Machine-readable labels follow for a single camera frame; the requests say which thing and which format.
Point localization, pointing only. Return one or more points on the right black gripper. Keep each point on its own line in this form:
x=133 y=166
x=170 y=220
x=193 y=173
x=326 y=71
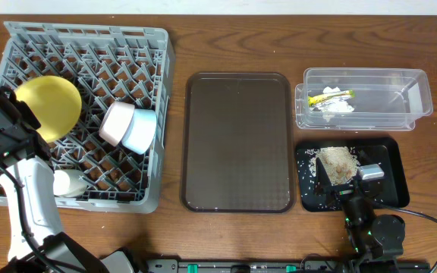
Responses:
x=343 y=188

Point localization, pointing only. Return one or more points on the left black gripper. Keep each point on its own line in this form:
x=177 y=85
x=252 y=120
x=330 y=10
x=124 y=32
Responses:
x=19 y=114

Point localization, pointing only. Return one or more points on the yellow round plate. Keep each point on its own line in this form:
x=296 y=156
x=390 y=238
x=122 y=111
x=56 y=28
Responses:
x=55 y=102

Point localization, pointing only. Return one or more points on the rice food scraps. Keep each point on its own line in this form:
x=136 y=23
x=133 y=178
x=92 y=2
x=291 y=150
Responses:
x=339 y=163

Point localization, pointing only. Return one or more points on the white paper cup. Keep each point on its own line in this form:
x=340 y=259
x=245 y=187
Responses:
x=69 y=183

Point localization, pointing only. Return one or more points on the pink round bowl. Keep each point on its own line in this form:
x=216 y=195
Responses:
x=116 y=122

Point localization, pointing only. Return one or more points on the green orange snack wrapper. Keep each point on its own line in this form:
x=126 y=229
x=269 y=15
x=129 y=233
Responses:
x=314 y=100

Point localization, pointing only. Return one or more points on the light blue round bowl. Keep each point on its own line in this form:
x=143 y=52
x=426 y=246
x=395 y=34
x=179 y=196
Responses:
x=141 y=131

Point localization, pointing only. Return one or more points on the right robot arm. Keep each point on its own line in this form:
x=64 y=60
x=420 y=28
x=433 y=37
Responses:
x=377 y=239

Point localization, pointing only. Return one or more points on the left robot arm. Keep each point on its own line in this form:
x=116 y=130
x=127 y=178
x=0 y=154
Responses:
x=38 y=242

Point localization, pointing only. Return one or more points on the black waste tray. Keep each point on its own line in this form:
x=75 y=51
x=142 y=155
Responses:
x=383 y=151

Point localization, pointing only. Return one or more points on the clear plastic waste bin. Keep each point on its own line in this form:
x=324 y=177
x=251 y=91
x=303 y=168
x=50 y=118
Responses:
x=386 y=98

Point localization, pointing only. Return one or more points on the crumpled white tissue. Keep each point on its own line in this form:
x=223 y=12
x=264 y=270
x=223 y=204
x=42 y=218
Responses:
x=334 y=105

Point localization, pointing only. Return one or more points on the grey plastic dish rack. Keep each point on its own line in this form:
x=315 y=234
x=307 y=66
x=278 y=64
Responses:
x=106 y=64

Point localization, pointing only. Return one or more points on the dark brown serving tray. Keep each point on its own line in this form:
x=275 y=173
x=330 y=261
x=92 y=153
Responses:
x=238 y=144

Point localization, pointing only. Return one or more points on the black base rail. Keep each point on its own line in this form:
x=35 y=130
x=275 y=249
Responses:
x=124 y=261

